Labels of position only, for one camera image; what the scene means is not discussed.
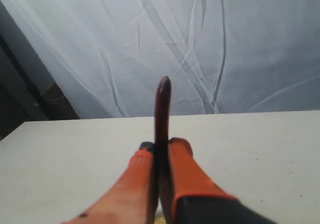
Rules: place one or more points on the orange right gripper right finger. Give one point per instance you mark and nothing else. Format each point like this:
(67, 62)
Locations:
(196, 198)

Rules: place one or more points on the brown cardboard box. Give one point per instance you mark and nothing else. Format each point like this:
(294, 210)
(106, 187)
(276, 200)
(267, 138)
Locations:
(57, 106)

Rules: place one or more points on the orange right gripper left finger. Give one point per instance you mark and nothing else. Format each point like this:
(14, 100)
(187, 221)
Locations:
(133, 199)

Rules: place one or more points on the white wrinkled backdrop cloth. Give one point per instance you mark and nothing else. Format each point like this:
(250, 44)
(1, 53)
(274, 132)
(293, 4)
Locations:
(222, 56)

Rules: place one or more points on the dark brown wooden spoon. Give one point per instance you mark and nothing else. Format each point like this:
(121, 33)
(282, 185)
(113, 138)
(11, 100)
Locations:
(161, 140)

